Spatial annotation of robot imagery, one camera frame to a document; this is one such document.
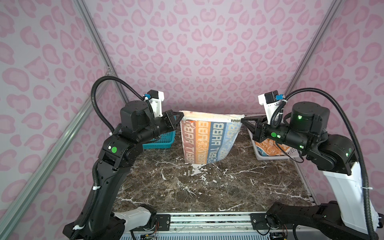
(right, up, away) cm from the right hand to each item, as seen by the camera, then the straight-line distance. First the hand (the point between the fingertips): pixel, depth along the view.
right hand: (244, 119), depth 51 cm
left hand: (-21, +3, +3) cm, 21 cm away
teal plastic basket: (-36, -11, +42) cm, 56 cm away
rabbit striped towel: (-11, -7, +14) cm, 19 cm away
